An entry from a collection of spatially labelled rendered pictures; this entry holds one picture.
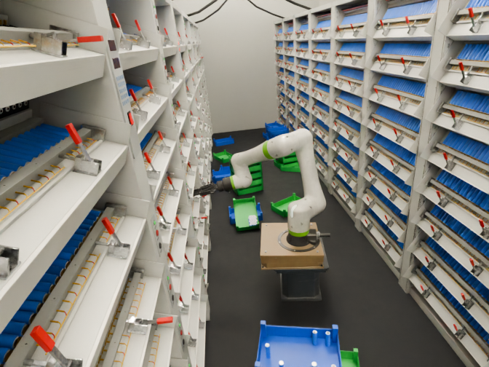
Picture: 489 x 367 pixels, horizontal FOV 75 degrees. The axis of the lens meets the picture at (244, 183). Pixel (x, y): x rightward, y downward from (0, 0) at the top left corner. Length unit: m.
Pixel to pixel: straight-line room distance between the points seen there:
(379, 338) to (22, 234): 1.82
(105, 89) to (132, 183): 0.22
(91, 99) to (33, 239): 0.41
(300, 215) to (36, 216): 1.52
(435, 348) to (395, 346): 0.19
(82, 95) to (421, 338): 1.91
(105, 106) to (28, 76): 0.31
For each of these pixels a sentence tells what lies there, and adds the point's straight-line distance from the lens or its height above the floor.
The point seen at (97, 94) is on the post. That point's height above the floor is 1.44.
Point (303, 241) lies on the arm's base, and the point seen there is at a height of 0.40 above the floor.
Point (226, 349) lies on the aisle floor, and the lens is 1.95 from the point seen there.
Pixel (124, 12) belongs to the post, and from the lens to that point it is 1.47.
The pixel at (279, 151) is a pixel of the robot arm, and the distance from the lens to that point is 1.77.
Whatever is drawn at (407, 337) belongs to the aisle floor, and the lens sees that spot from 2.07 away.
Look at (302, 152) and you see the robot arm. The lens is 1.90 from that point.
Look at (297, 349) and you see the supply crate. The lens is 1.41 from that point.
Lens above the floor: 1.52
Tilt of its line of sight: 24 degrees down
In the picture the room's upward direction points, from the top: 6 degrees counter-clockwise
